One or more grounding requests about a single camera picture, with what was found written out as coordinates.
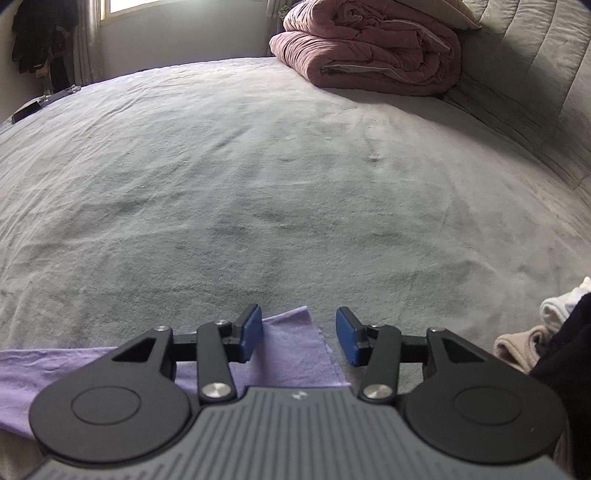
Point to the purple pants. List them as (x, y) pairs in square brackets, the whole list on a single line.
[(295, 353)]

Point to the pile of clothes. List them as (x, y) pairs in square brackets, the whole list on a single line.
[(570, 369)]

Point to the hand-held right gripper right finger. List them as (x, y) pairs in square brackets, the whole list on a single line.
[(346, 333)]

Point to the hanging dark clothes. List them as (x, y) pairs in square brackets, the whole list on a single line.
[(39, 32)]

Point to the black tablet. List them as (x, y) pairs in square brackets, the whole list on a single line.
[(27, 111)]

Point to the folded pink quilt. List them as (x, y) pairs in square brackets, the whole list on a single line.
[(369, 46)]

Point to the beige cloth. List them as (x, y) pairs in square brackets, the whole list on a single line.
[(515, 346)]

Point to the white cloth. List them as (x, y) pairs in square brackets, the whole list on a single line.
[(558, 307)]

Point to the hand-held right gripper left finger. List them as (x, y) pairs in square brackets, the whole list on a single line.
[(253, 333)]

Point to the window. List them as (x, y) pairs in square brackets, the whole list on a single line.
[(184, 5)]

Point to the beige pillow with pink edge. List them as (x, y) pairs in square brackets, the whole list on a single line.
[(455, 11)]

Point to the patterned grey curtain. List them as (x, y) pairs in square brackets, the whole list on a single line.
[(275, 7), (87, 37)]

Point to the grey quilted headboard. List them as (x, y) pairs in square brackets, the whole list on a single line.
[(531, 69)]

